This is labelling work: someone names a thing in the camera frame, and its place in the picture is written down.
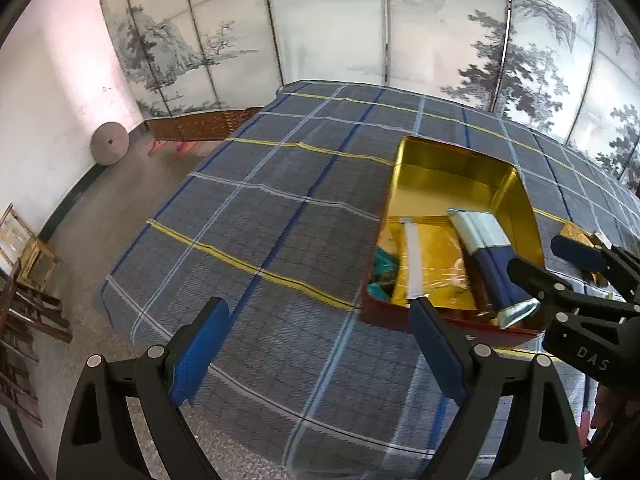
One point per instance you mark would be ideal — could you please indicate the gold packet with white strip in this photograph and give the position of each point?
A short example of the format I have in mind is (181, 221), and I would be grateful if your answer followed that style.
(440, 260)

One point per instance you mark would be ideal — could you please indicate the light wooden chair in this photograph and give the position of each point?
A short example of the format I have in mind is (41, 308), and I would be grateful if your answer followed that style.
(37, 260)

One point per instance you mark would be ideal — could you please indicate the yellow snack packet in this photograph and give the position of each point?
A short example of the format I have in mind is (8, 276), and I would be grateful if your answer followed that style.
(575, 232)

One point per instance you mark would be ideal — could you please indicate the round grey stone disc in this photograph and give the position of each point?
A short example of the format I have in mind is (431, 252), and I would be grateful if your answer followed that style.
(109, 142)

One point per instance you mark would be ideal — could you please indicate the dark wooden chair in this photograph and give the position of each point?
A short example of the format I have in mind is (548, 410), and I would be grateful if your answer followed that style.
(30, 305)

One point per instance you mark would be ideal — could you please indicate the blue and white snack packet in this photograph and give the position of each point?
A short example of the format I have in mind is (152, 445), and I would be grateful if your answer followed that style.
(495, 270)

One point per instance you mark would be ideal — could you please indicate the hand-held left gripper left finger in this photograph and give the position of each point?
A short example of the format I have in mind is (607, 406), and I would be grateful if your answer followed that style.
(200, 350)

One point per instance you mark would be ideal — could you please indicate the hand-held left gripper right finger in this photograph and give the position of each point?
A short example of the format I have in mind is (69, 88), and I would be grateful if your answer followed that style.
(440, 350)

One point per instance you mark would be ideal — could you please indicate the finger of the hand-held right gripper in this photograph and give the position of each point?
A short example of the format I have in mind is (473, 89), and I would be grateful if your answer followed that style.
(575, 252)
(535, 277)

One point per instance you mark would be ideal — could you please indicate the red screen foot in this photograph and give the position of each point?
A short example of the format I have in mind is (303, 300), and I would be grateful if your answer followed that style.
(156, 148)
(185, 148)

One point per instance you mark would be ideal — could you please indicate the teal wrapped candy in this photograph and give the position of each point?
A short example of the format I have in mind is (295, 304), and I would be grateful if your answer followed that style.
(380, 291)
(386, 261)

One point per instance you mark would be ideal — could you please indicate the painted folding screen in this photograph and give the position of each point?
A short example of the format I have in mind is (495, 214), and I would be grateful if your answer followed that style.
(325, 20)

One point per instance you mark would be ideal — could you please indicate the blue plaid tablecloth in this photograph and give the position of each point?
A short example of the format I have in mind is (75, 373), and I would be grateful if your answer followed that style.
(280, 240)

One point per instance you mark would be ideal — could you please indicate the red tin box gold inside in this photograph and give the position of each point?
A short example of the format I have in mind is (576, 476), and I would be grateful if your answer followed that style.
(450, 170)

